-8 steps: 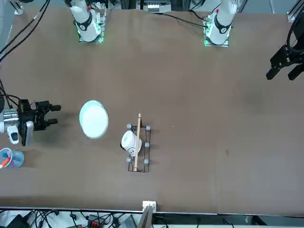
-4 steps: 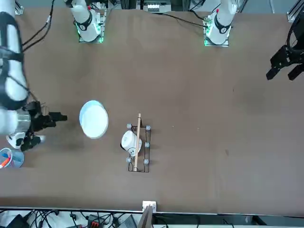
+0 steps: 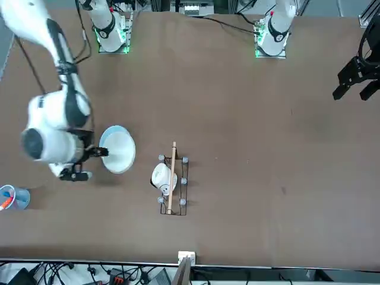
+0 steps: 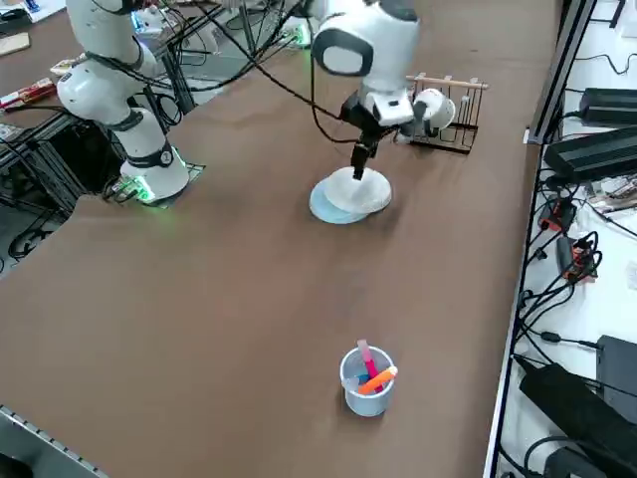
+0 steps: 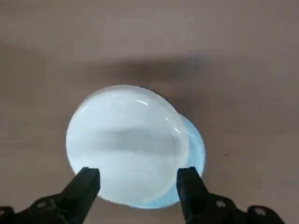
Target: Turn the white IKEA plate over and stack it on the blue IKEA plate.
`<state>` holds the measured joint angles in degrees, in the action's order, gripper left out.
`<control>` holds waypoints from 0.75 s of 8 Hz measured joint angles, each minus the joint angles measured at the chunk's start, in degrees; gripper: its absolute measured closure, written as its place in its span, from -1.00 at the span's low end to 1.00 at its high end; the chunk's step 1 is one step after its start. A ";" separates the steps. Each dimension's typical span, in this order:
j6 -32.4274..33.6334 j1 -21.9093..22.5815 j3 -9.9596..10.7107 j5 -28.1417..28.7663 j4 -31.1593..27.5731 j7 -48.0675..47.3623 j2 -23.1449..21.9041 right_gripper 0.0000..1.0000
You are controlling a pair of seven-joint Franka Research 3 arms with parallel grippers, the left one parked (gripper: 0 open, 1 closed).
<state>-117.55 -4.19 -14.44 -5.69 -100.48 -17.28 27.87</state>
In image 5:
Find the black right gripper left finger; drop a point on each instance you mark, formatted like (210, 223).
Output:
(70, 200)

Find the white plate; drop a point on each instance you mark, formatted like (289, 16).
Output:
(126, 149)

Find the blue plate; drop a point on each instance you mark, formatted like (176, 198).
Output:
(196, 144)

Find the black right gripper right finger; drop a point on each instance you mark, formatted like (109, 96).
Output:
(201, 205)

